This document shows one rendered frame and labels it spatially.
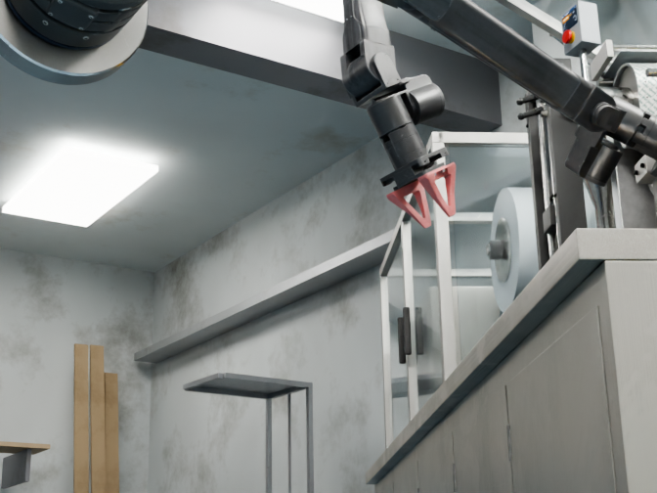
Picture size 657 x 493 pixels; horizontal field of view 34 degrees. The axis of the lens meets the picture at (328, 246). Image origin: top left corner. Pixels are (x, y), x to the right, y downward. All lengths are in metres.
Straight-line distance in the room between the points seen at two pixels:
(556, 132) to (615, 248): 0.73
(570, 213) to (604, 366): 0.69
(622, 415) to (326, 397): 5.37
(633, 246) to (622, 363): 0.14
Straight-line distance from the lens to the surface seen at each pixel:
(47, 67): 1.21
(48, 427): 8.55
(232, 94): 5.98
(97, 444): 8.22
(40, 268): 8.78
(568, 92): 1.56
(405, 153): 1.65
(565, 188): 1.98
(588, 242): 1.30
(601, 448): 1.32
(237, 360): 7.62
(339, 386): 6.46
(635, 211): 2.06
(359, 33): 1.68
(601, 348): 1.31
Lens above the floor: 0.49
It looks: 18 degrees up
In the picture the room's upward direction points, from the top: 1 degrees counter-clockwise
